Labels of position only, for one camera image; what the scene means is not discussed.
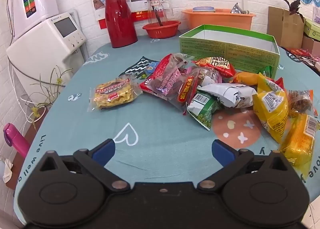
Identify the pink bottle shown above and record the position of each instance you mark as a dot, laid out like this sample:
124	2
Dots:
16	138

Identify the red plastic basin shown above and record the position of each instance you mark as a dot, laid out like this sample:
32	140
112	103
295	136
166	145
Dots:
161	31

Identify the red thermos jug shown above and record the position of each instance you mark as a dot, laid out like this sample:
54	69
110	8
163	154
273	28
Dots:
120	21

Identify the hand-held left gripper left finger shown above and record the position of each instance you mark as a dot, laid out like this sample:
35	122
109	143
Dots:
105	152

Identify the orange snack packet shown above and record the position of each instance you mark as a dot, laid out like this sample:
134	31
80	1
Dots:
246	78

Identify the green lidded box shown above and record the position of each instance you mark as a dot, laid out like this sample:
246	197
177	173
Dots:
312	30

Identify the glass pitcher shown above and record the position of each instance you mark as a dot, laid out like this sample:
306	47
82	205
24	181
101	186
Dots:
161	11

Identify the teal printed tablecloth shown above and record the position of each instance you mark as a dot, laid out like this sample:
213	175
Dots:
162	128

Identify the pink-edged clear nut packet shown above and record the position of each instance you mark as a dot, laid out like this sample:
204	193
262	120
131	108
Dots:
210	76

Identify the crumpled white tissue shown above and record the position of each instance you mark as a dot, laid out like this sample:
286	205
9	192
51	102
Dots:
7	169

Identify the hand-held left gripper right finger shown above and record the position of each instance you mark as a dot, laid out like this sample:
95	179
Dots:
222	152

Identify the wispy green plant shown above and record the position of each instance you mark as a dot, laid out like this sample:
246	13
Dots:
47	88

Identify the orange plastic basin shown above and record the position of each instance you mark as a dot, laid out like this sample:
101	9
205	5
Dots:
220	22

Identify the green pea packet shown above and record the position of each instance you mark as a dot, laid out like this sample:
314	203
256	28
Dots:
203	110

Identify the orange red peanut packet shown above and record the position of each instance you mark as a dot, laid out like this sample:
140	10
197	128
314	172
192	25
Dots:
220	65

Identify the clear packet of yellow crisps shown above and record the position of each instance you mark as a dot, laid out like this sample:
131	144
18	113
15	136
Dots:
113	92

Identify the red black patterned cloth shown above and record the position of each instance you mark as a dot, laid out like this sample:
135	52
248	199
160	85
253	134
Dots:
300	55

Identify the brown wooden side table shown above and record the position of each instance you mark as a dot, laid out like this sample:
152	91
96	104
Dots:
16	172

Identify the dark purple plant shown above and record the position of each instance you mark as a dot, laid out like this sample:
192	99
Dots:
295	6

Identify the large red snack packet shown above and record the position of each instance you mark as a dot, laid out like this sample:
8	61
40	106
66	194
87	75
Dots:
162	65

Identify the clear packet of yellow bars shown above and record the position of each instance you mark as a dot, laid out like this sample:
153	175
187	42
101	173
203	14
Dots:
298	141

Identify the white snack packet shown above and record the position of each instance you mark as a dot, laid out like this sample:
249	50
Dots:
230	93

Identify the blue plate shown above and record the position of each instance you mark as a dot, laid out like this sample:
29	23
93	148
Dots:
203	8

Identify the small blue green candy packet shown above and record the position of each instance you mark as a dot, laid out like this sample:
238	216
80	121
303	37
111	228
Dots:
152	67

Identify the clear dried fruit packet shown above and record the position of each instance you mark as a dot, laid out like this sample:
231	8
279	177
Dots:
170	83

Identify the small clear brown-ball packet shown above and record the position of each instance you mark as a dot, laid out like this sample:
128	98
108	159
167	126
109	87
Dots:
301	102

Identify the small brown cardboard box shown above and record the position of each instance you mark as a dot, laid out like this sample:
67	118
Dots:
311	45

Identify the white machine with screen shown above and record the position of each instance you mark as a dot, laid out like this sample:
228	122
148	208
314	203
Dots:
50	51

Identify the silver foil bag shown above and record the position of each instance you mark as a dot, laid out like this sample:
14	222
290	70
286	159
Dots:
237	9

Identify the black stirring stick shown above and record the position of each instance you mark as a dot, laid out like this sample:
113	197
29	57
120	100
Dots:
158	17

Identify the large yellow snack packet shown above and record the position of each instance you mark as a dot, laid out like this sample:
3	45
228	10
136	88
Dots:
271	106

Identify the green cardboard box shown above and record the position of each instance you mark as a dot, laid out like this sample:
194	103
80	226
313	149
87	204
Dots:
225	51

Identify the small red yellow-label packet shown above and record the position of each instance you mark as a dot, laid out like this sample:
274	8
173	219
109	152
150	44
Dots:
187	90

